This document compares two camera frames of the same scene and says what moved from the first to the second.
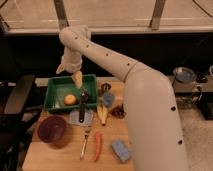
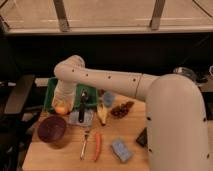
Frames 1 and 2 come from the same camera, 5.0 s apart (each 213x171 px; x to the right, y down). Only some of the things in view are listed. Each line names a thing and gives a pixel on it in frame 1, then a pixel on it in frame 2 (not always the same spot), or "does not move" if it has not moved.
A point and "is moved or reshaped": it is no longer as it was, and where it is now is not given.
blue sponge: (120, 150) does not move
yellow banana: (102, 112) does not move
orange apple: (70, 100) is moved or reshaped
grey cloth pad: (75, 119) does not move
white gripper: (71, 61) → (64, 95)
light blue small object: (108, 99) does not move
